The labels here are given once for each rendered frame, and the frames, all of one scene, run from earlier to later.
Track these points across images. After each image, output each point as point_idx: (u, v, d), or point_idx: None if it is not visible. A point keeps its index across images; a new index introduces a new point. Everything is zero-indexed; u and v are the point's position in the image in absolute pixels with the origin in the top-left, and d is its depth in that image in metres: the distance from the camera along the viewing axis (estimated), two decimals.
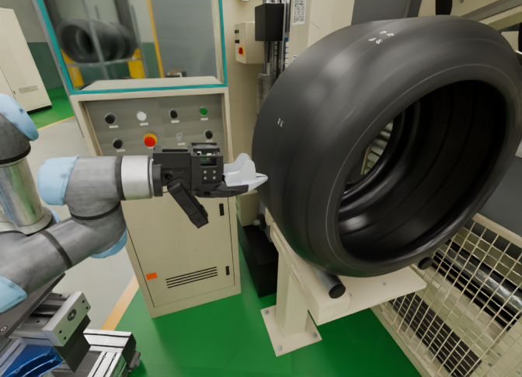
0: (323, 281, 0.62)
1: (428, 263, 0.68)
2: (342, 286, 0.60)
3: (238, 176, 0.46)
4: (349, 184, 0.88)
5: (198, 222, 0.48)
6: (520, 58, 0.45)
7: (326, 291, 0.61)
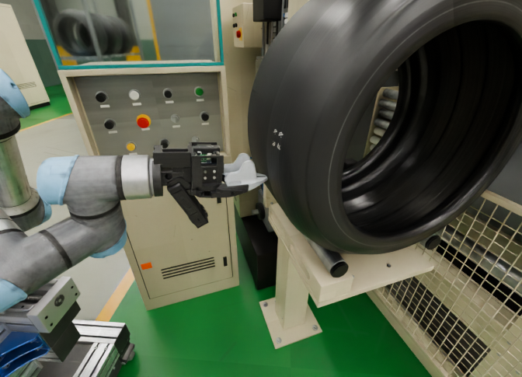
0: (328, 254, 0.58)
1: (436, 243, 0.64)
2: (347, 266, 0.56)
3: (238, 176, 0.46)
4: (352, 164, 0.84)
5: (198, 222, 0.48)
6: None
7: (328, 266, 0.56)
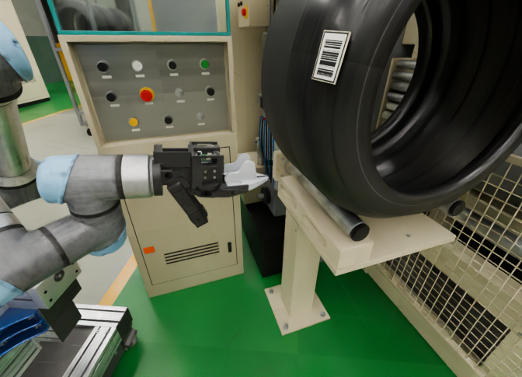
0: (358, 217, 0.55)
1: (458, 211, 0.60)
2: (363, 238, 0.53)
3: (238, 176, 0.46)
4: None
5: (197, 221, 0.48)
6: (317, 64, 0.34)
7: (358, 220, 0.52)
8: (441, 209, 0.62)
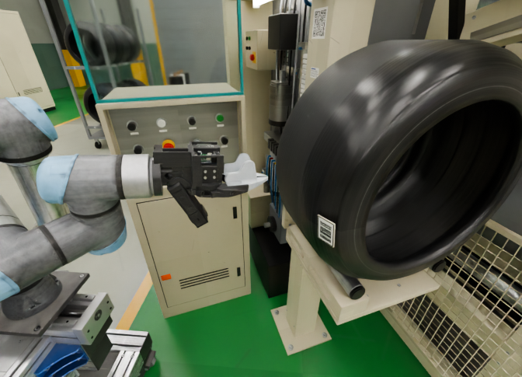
0: (346, 280, 0.65)
1: (442, 266, 0.71)
2: (363, 288, 0.64)
3: (238, 176, 0.46)
4: None
5: (197, 221, 0.48)
6: (318, 231, 0.50)
7: (346, 291, 0.64)
8: None
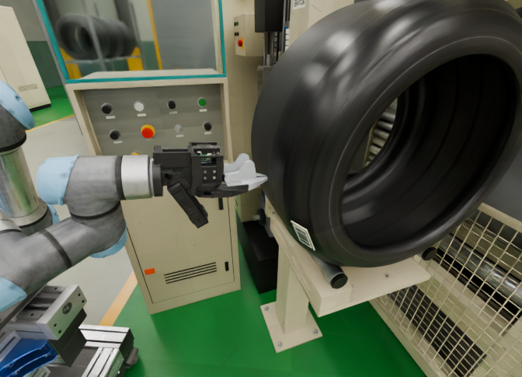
0: None
1: (429, 256, 0.66)
2: (332, 284, 0.58)
3: (238, 176, 0.46)
4: (351, 175, 0.86)
5: (198, 222, 0.48)
6: (297, 235, 0.48)
7: None
8: None
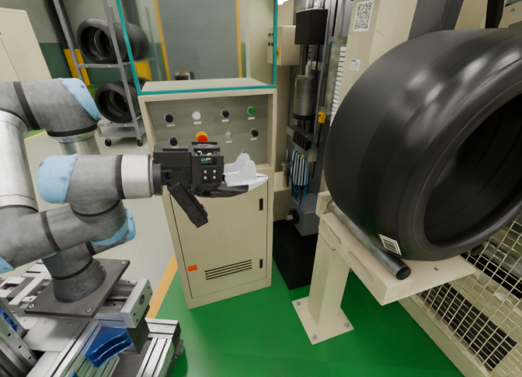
0: (390, 263, 0.68)
1: (479, 249, 0.74)
2: (408, 268, 0.66)
3: (238, 176, 0.46)
4: None
5: (197, 221, 0.48)
6: (384, 244, 0.59)
7: (392, 274, 0.68)
8: None
